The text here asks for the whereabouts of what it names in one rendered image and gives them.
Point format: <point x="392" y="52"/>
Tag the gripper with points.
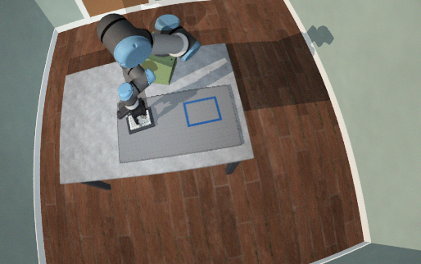
<point x="140" y="110"/>

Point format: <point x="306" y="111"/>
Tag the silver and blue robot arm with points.
<point x="131" y="46"/>

